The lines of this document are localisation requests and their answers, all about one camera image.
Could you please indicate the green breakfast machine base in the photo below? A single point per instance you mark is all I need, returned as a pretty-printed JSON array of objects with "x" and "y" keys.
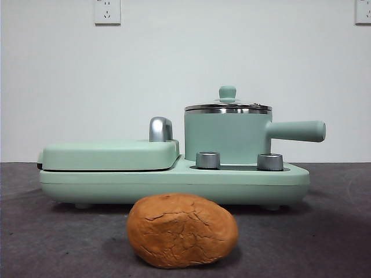
[{"x": 174, "y": 185}]

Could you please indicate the white wall socket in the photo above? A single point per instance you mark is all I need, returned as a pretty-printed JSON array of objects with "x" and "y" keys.
[
  {"x": 107, "y": 13},
  {"x": 363, "y": 11}
]

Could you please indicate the glass lid with green knob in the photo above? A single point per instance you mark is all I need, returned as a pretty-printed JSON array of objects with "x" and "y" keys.
[{"x": 228, "y": 92}]

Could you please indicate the brown potato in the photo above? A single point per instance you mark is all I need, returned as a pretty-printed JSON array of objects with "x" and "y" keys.
[{"x": 182, "y": 231}]

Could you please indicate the silver control knob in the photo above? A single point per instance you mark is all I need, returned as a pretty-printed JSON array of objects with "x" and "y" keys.
[
  {"x": 207, "y": 160},
  {"x": 269, "y": 162}
]

